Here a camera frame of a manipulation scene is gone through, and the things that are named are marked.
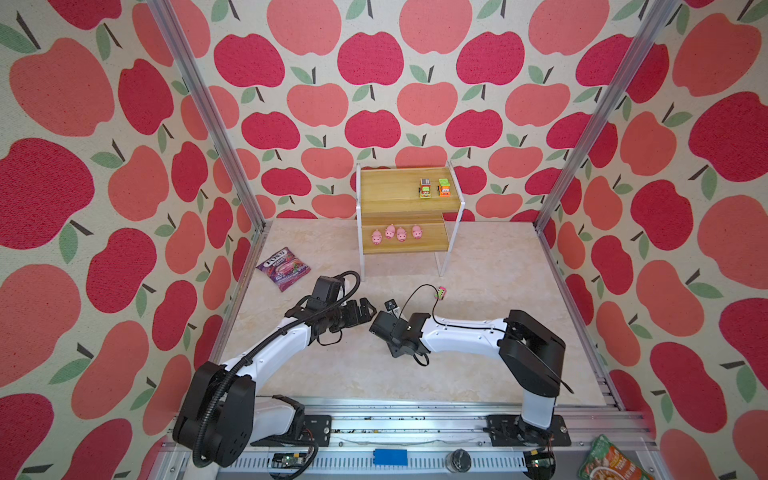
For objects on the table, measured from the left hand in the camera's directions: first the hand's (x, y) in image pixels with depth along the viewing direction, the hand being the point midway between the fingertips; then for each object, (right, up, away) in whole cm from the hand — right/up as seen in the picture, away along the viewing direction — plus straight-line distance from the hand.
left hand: (369, 316), depth 85 cm
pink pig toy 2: (+6, +25, +10) cm, 28 cm away
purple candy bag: (-31, +13, +19) cm, 39 cm away
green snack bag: (+57, -31, -16) cm, 67 cm away
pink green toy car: (+23, +5, +13) cm, 27 cm away
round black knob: (+20, -26, -23) cm, 40 cm away
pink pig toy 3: (+10, +24, +10) cm, 28 cm away
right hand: (+11, -7, +3) cm, 13 cm away
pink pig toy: (+2, +23, +8) cm, 25 cm away
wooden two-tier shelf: (+11, +30, -5) cm, 32 cm away
